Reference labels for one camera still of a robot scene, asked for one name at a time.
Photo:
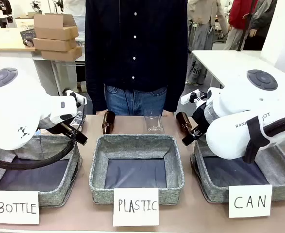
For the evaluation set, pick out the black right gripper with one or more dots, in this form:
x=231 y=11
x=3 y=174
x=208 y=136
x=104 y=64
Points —
x=198 y=120

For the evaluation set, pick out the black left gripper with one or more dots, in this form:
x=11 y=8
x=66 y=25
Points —
x=80 y=139

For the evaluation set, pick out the dark bottle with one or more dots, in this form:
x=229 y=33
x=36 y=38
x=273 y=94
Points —
x=79 y=117

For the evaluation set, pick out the brown glass bottle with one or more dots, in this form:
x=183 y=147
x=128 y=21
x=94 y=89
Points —
x=108 y=121
x=184 y=123

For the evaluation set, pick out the clear plastic bottle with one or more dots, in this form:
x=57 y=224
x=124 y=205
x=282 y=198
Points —
x=154 y=123

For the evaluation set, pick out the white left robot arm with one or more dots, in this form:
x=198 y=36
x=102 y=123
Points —
x=11 y=109

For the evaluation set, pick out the person left forearm dark sleeve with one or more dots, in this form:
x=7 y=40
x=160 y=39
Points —
x=177 y=92

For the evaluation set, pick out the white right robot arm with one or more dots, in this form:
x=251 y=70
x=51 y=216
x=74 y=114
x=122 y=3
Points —
x=229 y=136

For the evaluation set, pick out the person right forearm dark sleeve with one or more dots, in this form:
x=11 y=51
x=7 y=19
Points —
x=96 y=92

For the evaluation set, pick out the grey fabric basket plastic label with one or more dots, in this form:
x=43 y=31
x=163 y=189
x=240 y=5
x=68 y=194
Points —
x=98 y=170

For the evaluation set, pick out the grey fabric basket bottle label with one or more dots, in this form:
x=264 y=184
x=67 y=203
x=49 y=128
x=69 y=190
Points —
x=59 y=191

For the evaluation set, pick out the grey fabric basket can label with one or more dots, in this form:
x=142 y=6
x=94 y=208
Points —
x=205 y=184

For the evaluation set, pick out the white paper sign CAN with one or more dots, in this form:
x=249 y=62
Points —
x=250 y=201

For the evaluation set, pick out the person left hand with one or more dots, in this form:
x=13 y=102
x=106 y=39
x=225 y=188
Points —
x=168 y=113

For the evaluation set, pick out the person right hand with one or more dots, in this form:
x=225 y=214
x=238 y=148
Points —
x=100 y=113

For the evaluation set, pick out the white top table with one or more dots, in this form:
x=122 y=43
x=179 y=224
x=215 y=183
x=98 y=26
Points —
x=229 y=63

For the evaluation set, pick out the white leg table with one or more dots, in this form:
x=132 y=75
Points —
x=55 y=77

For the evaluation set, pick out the white paper sign PLASTIC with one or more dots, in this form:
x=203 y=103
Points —
x=135 y=206

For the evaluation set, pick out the closed cardboard box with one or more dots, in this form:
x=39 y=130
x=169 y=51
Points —
x=51 y=44
x=52 y=33
x=59 y=54

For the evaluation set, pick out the white paper sign BOTTLE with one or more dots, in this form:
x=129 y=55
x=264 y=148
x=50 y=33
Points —
x=14 y=207

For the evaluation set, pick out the person in dark shirt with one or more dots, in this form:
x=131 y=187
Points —
x=135 y=48

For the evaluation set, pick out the bystander in beige jacket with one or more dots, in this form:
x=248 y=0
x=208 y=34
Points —
x=200 y=14

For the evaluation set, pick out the dark tape roll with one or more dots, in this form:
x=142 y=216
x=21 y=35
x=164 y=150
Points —
x=28 y=43

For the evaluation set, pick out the bystander in red jacket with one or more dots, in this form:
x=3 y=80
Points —
x=241 y=12

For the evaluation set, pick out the black plastic crate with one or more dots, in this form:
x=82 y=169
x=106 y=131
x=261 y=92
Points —
x=27 y=34

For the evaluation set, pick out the bystander in grey jacket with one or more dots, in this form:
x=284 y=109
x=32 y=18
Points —
x=263 y=17

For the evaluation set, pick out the open cardboard box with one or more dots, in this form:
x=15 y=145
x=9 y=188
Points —
x=48 y=20

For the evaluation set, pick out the wooden top table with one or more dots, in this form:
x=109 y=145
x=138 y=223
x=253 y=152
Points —
x=4 y=40

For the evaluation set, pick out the white plastic crate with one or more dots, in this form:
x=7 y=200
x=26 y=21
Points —
x=24 y=23

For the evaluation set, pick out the bystander in black t-shirt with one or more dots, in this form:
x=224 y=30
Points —
x=1 y=6

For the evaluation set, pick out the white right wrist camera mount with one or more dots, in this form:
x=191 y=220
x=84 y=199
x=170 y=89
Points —
x=189 y=97

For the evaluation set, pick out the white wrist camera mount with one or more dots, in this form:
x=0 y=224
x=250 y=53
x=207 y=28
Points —
x=189 y=97
x=72 y=95

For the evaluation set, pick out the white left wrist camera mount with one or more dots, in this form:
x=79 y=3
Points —
x=72 y=95

